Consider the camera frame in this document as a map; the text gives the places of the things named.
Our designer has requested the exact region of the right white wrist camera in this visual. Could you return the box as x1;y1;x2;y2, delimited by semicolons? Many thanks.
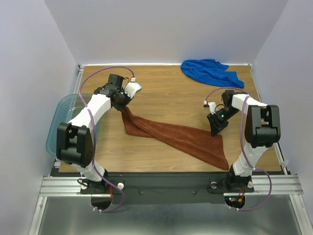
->
203;100;217;114

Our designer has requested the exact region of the blue towel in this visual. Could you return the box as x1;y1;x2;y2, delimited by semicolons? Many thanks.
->
180;59;245;88

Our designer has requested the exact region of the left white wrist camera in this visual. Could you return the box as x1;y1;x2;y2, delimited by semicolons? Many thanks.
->
124;77;142;99

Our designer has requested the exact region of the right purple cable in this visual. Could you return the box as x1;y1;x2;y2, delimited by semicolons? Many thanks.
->
204;87;272;212

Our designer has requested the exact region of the brown towel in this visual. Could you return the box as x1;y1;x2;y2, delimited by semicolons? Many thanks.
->
121;107;229;170

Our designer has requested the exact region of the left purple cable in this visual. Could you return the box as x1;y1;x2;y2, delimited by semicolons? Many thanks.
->
78;66;136;213

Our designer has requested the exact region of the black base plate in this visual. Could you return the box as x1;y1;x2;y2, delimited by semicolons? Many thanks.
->
77;173;254;208

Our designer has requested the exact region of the purple cable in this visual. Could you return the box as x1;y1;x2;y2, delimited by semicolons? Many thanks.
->
78;66;136;213
204;87;272;212

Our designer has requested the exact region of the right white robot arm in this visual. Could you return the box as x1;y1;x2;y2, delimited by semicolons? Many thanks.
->
203;87;281;193

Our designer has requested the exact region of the aluminium frame rail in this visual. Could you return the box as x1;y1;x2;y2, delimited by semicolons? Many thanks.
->
39;175;303;197

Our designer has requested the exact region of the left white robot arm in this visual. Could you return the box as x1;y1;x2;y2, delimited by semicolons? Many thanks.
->
56;74;142;193

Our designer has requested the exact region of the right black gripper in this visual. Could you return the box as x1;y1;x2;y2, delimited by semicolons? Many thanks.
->
207;106;239;136

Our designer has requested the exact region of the teal plastic bin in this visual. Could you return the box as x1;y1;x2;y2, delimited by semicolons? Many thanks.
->
46;94;101;157

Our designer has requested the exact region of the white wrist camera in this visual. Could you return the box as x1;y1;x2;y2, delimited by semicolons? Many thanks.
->
124;77;142;99
203;100;217;114

